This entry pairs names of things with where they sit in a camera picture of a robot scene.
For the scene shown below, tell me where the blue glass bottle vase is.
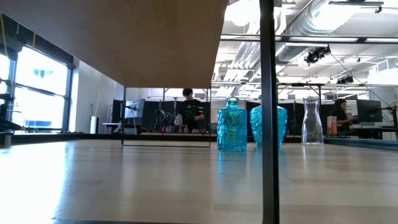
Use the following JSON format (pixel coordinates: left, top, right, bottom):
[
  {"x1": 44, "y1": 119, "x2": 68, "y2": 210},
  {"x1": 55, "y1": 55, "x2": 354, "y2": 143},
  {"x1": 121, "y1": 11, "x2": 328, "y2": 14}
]
[{"x1": 216, "y1": 97, "x2": 248, "y2": 152}]

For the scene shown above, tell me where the blue urn-shaped glass vase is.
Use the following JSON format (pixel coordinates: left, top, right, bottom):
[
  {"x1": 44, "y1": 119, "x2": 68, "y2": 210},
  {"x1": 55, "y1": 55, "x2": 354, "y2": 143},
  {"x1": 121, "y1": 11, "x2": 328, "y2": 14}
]
[{"x1": 249, "y1": 104, "x2": 289, "y2": 149}]

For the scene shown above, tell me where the black metal bracket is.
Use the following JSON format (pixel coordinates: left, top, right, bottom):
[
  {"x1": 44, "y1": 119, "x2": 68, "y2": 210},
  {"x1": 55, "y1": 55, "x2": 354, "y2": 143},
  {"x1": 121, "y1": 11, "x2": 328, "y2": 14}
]
[{"x1": 0, "y1": 92, "x2": 31, "y2": 147}]

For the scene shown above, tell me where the black ceiling spotlight cluster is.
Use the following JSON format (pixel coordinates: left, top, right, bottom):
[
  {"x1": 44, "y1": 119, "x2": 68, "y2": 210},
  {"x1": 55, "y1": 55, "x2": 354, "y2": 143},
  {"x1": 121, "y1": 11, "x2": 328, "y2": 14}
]
[{"x1": 303, "y1": 45, "x2": 331, "y2": 65}]

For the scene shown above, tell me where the silver ceiling air duct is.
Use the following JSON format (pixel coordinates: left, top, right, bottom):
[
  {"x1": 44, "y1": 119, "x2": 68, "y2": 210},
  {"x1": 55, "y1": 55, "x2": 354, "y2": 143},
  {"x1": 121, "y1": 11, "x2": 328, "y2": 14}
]
[{"x1": 275, "y1": 0, "x2": 358, "y2": 65}]

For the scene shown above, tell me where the black computer monitor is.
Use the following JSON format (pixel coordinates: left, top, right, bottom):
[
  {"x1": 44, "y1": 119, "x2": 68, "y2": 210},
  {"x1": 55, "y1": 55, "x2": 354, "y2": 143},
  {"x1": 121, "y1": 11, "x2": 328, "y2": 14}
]
[{"x1": 356, "y1": 99, "x2": 384, "y2": 123}]

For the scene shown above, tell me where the tall clear glass carafe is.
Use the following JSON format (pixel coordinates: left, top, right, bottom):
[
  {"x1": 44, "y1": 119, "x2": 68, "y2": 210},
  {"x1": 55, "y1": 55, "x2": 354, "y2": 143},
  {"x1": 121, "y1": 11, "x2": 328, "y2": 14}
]
[{"x1": 300, "y1": 96, "x2": 325, "y2": 145}]

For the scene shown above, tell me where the large window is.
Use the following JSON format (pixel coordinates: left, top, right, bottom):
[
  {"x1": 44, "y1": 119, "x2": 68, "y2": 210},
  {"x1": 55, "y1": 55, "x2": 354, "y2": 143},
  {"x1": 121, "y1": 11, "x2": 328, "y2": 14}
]
[{"x1": 0, "y1": 43, "x2": 75, "y2": 133}]

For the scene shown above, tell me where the grey angled monitor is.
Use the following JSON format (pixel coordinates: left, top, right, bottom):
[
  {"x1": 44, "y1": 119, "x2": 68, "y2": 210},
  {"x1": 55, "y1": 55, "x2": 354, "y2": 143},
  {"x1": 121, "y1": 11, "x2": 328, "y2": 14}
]
[{"x1": 124, "y1": 98, "x2": 146, "y2": 121}]

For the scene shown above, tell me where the linear ceiling light bar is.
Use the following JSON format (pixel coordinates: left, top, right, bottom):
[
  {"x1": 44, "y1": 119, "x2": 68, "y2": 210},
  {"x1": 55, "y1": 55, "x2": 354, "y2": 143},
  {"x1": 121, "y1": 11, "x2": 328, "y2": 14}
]
[{"x1": 220, "y1": 33, "x2": 398, "y2": 45}]

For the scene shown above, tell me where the black overhead beam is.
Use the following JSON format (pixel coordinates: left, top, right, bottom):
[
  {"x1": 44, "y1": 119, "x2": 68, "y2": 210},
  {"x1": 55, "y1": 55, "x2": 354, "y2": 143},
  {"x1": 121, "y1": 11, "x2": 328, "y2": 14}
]
[{"x1": 211, "y1": 80, "x2": 398, "y2": 89}]

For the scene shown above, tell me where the orange cardboard box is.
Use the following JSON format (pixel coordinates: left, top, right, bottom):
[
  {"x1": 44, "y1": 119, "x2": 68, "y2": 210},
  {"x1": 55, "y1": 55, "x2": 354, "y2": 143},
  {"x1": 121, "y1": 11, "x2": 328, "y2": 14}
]
[{"x1": 326, "y1": 115, "x2": 338, "y2": 136}]

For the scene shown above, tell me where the person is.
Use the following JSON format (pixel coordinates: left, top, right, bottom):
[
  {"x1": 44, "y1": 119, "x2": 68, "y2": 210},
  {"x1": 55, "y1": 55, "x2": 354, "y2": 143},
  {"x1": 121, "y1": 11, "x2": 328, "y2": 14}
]
[
  {"x1": 330, "y1": 98, "x2": 358, "y2": 133},
  {"x1": 175, "y1": 88, "x2": 206, "y2": 133}
]

